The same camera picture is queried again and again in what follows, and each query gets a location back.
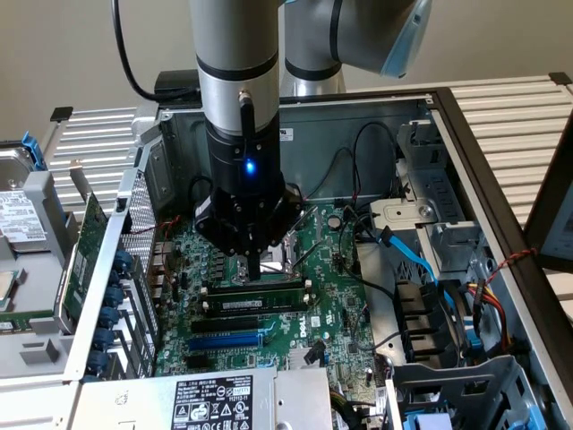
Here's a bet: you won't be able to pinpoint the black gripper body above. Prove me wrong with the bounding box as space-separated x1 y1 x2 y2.
204 120 287 226

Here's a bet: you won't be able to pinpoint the RAM slot white clips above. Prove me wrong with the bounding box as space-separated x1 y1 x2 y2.
200 293 313 313
200 278 313 297

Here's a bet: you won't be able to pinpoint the RAM slot black clips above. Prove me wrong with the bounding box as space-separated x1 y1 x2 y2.
205 306 311 317

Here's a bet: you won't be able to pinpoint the socket locking lever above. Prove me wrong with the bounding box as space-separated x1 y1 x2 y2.
291 244 324 275

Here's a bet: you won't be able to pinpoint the CPU socket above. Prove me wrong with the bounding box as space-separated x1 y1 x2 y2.
235 236 302 288

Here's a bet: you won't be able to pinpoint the open black PC case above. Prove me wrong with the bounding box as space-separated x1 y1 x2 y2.
64 87 573 430

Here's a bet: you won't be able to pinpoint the long black expansion slot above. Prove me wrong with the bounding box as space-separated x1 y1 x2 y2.
191 315 261 335

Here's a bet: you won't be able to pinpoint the green Dell motherboard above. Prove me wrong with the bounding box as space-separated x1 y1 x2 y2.
154 203 380 404

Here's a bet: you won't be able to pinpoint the blue expansion slot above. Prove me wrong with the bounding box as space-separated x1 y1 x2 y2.
187 333 264 353

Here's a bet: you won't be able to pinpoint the green graphics card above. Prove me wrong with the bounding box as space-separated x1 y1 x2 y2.
52 159 112 336

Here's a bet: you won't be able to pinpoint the black motherboard plug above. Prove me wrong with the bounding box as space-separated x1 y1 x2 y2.
303 339 325 366

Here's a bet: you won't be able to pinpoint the metal disk bay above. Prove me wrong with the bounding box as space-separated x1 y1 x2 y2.
395 119 490 280

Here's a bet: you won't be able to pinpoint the silver chipset heatsink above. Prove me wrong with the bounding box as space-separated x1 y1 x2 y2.
286 347 326 371

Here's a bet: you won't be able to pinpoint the grey parts rack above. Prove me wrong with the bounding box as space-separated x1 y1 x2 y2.
0 172 77 386

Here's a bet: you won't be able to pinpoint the silver power supply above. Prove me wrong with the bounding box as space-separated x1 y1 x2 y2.
79 367 333 430

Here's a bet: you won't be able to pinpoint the silver hard disk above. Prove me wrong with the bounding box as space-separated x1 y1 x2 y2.
0 150 51 253

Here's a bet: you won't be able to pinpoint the silver CPU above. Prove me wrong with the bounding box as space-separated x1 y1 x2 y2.
0 270 27 314

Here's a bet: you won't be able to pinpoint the grey metal drive cage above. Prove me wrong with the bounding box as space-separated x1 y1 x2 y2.
383 353 541 430

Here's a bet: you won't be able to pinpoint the black framed monitor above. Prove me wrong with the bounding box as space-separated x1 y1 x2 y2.
522 128 573 271

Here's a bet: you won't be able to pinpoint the thin red wire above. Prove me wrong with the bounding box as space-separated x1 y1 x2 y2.
155 216 185 239

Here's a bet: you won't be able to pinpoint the black wrist connector cable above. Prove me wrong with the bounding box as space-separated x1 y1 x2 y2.
236 89 255 159

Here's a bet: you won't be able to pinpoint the black looped wire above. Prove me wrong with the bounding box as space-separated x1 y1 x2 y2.
330 120 400 210

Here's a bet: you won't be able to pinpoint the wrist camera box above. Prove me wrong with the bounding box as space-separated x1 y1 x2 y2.
154 70 203 108

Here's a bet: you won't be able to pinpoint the blue SATA wire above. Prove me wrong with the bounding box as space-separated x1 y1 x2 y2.
378 226 440 288

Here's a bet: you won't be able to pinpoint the black camera cable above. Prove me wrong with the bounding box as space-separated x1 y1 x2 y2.
110 0 158 102

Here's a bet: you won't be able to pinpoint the yellow red power wires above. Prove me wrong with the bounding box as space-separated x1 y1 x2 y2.
465 278 517 356

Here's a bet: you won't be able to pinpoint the red black twisted wire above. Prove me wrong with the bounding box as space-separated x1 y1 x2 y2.
485 247 539 288

